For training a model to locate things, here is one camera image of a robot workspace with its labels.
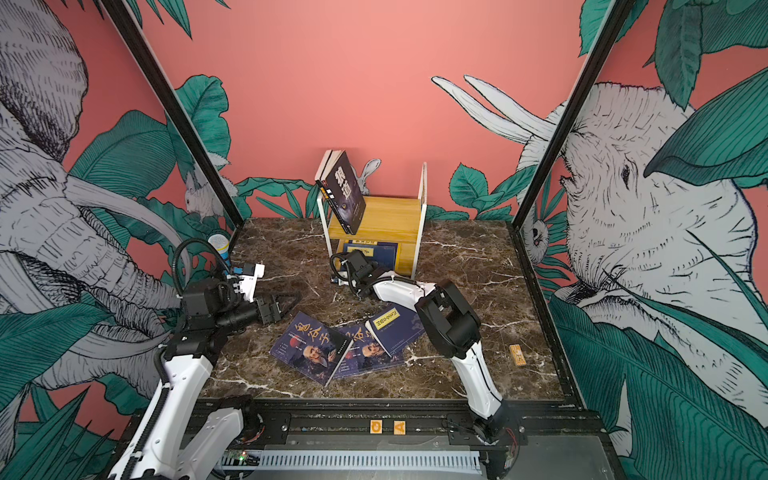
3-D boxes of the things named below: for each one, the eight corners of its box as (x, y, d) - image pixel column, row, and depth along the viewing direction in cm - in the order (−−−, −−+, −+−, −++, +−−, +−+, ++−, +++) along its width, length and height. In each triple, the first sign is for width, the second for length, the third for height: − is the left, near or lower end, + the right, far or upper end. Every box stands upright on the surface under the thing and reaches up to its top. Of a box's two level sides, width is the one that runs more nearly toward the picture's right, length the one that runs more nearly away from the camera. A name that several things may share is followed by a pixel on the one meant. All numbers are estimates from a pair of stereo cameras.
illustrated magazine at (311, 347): (268, 357, 88) (265, 353, 85) (300, 314, 97) (298, 309, 94) (325, 388, 82) (323, 385, 80) (353, 339, 91) (352, 335, 89)
